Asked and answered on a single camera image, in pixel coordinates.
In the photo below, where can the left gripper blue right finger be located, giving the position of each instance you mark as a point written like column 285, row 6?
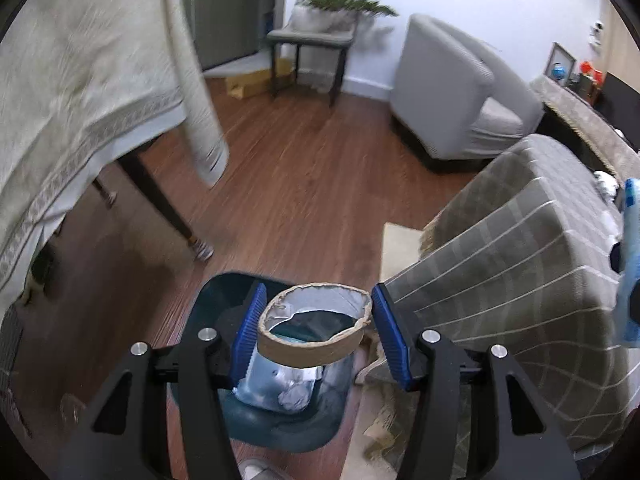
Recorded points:
column 394, row 346

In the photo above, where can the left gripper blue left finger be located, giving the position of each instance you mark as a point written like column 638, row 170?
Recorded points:
column 245, row 340

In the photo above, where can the blue white tissue pack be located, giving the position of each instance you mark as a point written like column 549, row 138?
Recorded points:
column 626, row 311

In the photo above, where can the white paper ball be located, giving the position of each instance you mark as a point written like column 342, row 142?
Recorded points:
column 607, row 185

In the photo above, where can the dark teal trash bin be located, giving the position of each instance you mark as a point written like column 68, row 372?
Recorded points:
column 273, row 406

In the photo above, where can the grey checked round tablecloth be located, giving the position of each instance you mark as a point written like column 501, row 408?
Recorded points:
column 509, row 321

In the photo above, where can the dark table leg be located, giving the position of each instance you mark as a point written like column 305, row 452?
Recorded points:
column 140, row 177

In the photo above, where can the grey armchair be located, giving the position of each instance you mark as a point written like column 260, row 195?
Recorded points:
column 459, row 98

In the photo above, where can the cardboard box on floor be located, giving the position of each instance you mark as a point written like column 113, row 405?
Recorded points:
column 245, row 86

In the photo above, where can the beige fringed desk cloth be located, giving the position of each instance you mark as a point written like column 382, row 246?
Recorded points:
column 618, row 157

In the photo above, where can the small blue globe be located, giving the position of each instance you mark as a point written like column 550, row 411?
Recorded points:
column 558, row 72

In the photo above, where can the black monitor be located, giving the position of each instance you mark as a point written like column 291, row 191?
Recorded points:
column 619, row 105

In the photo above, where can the potted green plant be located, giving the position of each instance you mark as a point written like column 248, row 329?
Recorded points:
column 327, row 16

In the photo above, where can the beige patterned tablecloth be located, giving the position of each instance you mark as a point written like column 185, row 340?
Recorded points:
column 84, row 82

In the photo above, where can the grey door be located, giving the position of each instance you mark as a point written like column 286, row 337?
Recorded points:
column 224, row 31

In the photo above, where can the grey dining chair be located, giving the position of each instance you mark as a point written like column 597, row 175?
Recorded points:
column 338, row 40

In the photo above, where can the white security camera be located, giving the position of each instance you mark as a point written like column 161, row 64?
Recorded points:
column 596, row 34

